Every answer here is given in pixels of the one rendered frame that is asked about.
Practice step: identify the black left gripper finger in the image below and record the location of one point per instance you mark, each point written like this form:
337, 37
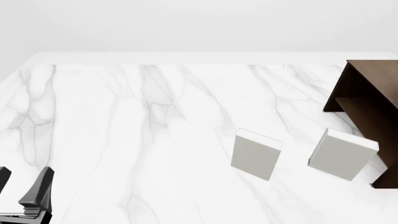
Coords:
3, 175
38, 190

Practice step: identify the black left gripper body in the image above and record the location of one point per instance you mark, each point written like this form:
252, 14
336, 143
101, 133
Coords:
28, 218

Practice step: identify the dark brown wooden shelf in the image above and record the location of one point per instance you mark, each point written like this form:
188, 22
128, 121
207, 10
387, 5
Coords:
370, 98

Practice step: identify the grey book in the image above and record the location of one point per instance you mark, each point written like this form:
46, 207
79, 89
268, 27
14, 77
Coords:
340, 156
255, 156

